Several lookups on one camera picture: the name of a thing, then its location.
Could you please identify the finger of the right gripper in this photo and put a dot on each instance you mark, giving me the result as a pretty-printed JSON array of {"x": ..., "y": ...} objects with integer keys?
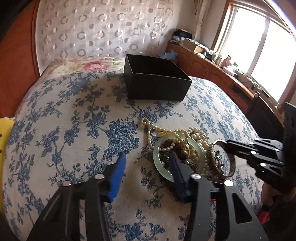
[{"x": 240, "y": 146}]

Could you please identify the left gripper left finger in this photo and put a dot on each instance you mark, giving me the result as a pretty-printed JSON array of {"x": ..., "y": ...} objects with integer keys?
[{"x": 60, "y": 218}]

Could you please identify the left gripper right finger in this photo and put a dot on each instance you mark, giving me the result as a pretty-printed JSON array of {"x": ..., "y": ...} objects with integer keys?
[{"x": 235, "y": 219}]

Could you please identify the engraved silver metal bangle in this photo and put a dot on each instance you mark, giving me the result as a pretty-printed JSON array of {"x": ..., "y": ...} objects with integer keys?
[{"x": 214, "y": 164}]

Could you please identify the pale green jade bangle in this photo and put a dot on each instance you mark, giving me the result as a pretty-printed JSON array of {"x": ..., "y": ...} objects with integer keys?
[{"x": 200, "y": 162}]

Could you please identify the black open jewelry box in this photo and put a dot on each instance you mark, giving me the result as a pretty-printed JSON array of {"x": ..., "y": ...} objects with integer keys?
[{"x": 152, "y": 78}]

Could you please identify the person's right hand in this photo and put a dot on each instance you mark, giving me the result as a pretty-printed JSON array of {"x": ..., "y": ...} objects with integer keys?
[{"x": 267, "y": 194}]

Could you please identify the long wooden side cabinet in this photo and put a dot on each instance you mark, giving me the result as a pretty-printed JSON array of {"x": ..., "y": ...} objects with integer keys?
[{"x": 196, "y": 66}]

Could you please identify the pink bottle on cabinet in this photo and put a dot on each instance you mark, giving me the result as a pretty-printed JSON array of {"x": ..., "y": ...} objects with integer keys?
[{"x": 226, "y": 62}]

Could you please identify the blue floral bed sheet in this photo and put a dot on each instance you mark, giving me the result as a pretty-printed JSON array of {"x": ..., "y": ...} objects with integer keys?
[{"x": 71, "y": 127}]

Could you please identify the wood-framed window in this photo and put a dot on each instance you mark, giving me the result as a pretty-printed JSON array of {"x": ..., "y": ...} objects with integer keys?
[{"x": 260, "y": 45}]

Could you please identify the yellow plush toy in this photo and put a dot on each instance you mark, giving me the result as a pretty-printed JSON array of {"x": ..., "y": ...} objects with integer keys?
[{"x": 6, "y": 125}]

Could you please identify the cardboard box on cabinet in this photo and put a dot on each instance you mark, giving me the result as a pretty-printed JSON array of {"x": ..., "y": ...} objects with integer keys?
[{"x": 193, "y": 46}]

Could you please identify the teal plastic bag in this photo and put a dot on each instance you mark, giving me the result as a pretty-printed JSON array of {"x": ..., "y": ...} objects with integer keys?
[{"x": 169, "y": 55}]

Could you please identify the pink floral quilt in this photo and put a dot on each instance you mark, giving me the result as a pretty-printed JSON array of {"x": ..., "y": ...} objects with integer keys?
[{"x": 83, "y": 64}]

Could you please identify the red wooden wardrobe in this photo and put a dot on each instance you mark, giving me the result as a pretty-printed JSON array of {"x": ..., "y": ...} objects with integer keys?
[{"x": 19, "y": 69}]

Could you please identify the sheer circle-pattern curtain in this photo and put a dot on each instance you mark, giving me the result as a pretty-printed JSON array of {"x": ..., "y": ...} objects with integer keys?
[{"x": 88, "y": 28}]

